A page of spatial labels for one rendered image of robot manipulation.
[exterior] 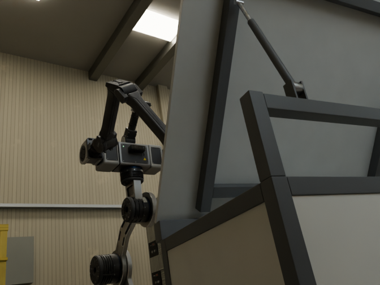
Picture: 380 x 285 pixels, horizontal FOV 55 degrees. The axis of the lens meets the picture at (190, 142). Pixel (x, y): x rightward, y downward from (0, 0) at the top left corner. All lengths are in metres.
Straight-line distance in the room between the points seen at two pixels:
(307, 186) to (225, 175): 0.58
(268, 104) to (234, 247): 0.33
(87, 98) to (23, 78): 1.43
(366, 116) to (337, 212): 0.32
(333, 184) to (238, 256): 0.26
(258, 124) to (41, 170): 7.24
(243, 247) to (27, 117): 7.66
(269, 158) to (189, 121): 0.51
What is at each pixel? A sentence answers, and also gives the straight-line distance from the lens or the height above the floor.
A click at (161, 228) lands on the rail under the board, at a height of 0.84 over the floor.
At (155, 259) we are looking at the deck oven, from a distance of 5.99.
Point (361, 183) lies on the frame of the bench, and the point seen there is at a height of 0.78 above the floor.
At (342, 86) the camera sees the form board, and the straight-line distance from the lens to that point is 1.62.
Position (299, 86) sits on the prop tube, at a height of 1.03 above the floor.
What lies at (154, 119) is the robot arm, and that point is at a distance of 1.59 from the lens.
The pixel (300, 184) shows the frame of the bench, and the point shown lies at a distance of 0.78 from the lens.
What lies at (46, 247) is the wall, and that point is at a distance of 7.48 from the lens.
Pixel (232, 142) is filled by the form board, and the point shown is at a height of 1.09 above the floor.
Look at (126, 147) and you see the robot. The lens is 2.18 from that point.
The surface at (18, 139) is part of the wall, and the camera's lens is 8.04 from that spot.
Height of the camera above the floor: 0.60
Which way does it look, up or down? 23 degrees up
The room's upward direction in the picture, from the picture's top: 10 degrees counter-clockwise
